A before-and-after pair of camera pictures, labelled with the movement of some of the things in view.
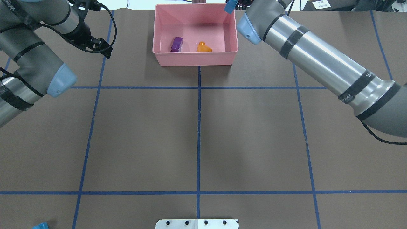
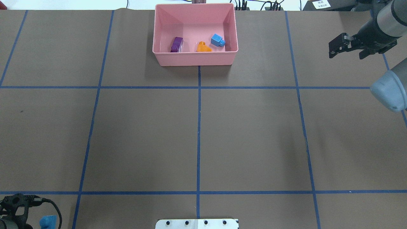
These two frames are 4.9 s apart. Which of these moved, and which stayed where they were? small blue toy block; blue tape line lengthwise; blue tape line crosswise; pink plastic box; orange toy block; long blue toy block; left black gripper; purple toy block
Moved: small blue toy block; long blue toy block; left black gripper
Stayed: blue tape line lengthwise; pink plastic box; purple toy block; orange toy block; blue tape line crosswise
